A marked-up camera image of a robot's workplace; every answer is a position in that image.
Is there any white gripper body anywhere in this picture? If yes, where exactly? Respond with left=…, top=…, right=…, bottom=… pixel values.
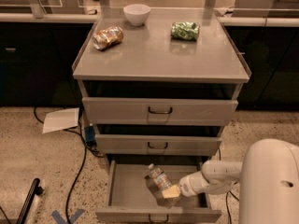
left=178, top=172, right=207, bottom=197

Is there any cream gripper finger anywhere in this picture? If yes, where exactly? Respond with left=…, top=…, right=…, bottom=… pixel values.
left=162, top=185, right=180, bottom=199

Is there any clear plastic water bottle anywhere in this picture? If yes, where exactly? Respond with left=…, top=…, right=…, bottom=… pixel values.
left=149, top=163, right=173, bottom=190

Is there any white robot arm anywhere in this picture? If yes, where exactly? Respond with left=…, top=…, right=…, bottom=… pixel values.
left=162, top=139, right=299, bottom=224

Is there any grey open bottom drawer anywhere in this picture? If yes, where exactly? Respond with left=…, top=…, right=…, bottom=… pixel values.
left=96, top=155, right=221, bottom=224

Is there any grey middle drawer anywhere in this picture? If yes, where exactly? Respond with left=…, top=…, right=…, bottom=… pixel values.
left=95, top=134, right=221, bottom=156

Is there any grey metal drawer cabinet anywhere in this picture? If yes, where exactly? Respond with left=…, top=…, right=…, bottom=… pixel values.
left=71, top=7, right=252, bottom=173

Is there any grey top drawer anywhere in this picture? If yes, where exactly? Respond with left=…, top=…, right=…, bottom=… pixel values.
left=82, top=97, right=238, bottom=126

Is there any dark right counter cabinet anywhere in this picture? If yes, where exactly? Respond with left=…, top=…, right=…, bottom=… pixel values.
left=220, top=18, right=299, bottom=111

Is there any dark counter cabinet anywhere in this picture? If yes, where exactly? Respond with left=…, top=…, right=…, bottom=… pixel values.
left=220, top=18, right=299, bottom=111
left=0, top=21, right=93, bottom=106

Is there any dark left counter cabinet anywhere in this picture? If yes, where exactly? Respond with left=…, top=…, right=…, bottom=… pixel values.
left=0, top=21, right=93, bottom=106

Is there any blue power box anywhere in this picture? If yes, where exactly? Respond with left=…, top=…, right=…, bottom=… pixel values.
left=84, top=126, right=95, bottom=147

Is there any blue tape cross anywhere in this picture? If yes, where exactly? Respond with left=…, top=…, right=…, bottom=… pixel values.
left=50, top=208, right=85, bottom=224

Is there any white paper sheet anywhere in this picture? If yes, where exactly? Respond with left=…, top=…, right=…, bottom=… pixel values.
left=42, top=108, right=79, bottom=133

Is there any black bar on floor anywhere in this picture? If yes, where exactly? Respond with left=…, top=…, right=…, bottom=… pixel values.
left=16, top=178, right=44, bottom=224

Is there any crushed green soda can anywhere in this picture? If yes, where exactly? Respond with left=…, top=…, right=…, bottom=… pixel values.
left=171, top=21, right=200, bottom=41

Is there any crushed brown soda can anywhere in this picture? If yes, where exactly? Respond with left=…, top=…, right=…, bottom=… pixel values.
left=93, top=26, right=123, bottom=50

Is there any white ceramic bowl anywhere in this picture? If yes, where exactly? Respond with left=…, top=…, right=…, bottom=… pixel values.
left=123, top=4, right=150, bottom=26

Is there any black cable on left floor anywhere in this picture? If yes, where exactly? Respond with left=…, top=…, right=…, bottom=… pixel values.
left=33, top=106, right=104, bottom=224

